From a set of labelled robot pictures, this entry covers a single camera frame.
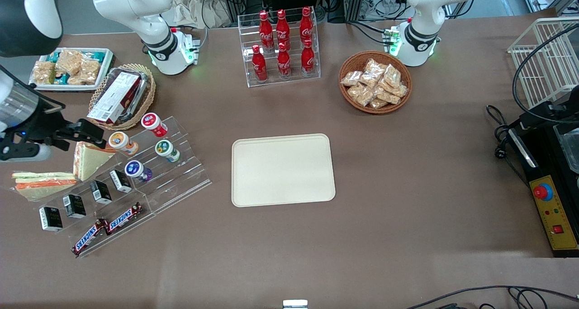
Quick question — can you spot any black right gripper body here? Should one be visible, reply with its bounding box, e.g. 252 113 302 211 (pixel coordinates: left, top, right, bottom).
0 97 81 162

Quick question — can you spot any green gum bottle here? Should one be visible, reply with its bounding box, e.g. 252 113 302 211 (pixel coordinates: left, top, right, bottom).
155 140 180 163

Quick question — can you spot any orange gum bottle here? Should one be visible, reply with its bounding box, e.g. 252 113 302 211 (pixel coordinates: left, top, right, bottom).
108 131 139 156

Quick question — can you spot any purple gum bottle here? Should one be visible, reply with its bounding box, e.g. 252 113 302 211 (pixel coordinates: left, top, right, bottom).
124 160 153 183

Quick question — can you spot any white rectangular plastic tray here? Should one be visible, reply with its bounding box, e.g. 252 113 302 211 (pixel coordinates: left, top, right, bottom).
28 48 114 92

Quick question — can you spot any red gum bottle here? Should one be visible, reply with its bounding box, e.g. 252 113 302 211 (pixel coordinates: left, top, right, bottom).
141 113 168 138

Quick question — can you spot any beige plastic tray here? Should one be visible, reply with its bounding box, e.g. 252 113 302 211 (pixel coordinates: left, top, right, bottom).
231 133 336 208

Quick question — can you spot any triangular wrapped sandwich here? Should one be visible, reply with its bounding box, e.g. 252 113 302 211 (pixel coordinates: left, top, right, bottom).
73 140 117 182

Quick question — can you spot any white and red biscuit box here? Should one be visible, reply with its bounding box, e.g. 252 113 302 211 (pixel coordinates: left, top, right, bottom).
87 71 141 124

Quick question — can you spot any rice cracker packet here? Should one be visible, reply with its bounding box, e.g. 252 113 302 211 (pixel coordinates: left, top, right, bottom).
33 61 57 85
68 59 101 86
57 49 84 76

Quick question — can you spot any small black box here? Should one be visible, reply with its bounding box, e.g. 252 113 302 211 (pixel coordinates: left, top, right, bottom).
109 169 133 194
39 206 63 232
90 180 112 205
62 194 86 219

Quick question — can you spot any dark brown biscuit box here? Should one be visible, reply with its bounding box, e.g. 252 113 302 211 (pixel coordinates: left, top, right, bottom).
105 67 150 122

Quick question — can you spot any flat wrapped sandwich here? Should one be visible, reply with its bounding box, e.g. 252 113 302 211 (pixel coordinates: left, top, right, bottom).
11 171 78 202

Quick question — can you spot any light woven wicker basket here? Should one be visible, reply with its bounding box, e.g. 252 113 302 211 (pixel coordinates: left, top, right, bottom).
89 64 157 131

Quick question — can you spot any snickers bar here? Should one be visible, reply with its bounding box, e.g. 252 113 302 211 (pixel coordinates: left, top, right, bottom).
71 219 109 257
105 202 143 235

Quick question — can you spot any clear acrylic stepped stand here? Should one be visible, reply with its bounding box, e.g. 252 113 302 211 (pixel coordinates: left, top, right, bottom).
34 116 212 258

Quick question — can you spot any beige crumpled cloth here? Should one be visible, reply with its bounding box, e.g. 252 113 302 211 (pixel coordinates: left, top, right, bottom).
163 0 236 29

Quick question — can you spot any red cola bottle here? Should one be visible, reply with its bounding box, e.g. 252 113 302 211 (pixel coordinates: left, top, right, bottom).
276 9 290 51
277 43 291 79
259 10 274 52
301 39 315 76
252 45 268 82
299 7 313 45

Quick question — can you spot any clear acrylic bottle rack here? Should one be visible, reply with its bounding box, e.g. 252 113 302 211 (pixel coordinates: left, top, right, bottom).
238 7 321 88

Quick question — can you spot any brown round wicker basket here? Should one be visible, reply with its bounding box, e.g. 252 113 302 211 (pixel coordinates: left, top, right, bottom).
339 51 413 115

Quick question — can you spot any black device on control box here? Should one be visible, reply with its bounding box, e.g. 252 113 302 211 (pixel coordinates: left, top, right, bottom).
518 85 579 129

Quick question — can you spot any black and yellow control box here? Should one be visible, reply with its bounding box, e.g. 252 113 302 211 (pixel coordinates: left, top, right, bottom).
507 119 579 258

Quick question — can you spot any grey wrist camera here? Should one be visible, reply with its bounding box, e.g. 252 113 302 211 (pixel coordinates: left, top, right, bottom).
0 144 51 163

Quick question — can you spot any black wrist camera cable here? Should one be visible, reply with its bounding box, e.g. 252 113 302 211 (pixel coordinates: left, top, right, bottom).
0 64 65 108

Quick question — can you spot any black arm base cable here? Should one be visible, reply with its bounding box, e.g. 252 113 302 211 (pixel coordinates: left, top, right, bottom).
347 21 390 45

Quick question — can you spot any black cable with plug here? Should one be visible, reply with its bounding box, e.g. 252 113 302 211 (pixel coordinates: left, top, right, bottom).
486 105 530 187

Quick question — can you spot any thin black cable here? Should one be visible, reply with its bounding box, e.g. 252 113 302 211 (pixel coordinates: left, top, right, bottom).
405 285 579 309

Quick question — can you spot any thick black looping cable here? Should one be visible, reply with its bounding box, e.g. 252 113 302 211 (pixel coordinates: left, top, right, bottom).
512 24 579 125

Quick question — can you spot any white wire basket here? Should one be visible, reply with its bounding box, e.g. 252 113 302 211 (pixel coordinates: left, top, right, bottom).
507 17 579 110

